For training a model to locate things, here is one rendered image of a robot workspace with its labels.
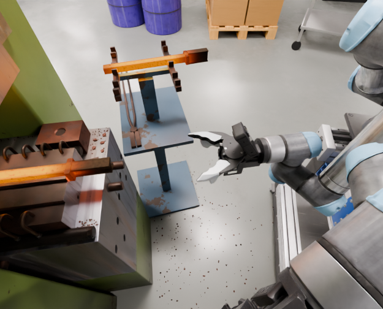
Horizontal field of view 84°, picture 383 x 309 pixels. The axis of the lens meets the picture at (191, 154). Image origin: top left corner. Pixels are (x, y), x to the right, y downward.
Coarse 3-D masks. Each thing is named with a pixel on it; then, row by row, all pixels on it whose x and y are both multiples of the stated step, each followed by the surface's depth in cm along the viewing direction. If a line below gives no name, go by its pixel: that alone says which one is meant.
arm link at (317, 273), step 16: (304, 256) 22; (320, 256) 21; (304, 272) 21; (320, 272) 20; (336, 272) 19; (304, 288) 21; (320, 288) 19; (336, 288) 19; (352, 288) 18; (320, 304) 19; (336, 304) 19; (352, 304) 18; (368, 304) 18
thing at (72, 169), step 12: (24, 168) 52; (36, 168) 52; (48, 168) 52; (60, 168) 52; (72, 168) 51; (84, 168) 51; (96, 168) 52; (108, 168) 54; (0, 180) 50; (12, 180) 51; (72, 180) 53
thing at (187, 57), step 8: (200, 48) 84; (168, 56) 82; (176, 56) 82; (184, 56) 82; (192, 56) 84; (200, 56) 85; (104, 64) 79; (112, 64) 79; (120, 64) 79; (128, 64) 79; (136, 64) 79; (144, 64) 80; (152, 64) 81; (160, 64) 82; (168, 64) 83; (104, 72) 78
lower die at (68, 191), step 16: (0, 160) 55; (16, 160) 55; (32, 160) 55; (48, 160) 55; (64, 160) 55; (80, 160) 61; (64, 176) 52; (0, 192) 50; (16, 192) 50; (32, 192) 50; (48, 192) 50; (64, 192) 50; (80, 192) 58; (0, 208) 48; (16, 208) 49; (32, 208) 49; (48, 208) 49; (64, 208) 49; (16, 224) 47; (32, 224) 47; (48, 224) 47; (64, 224) 49
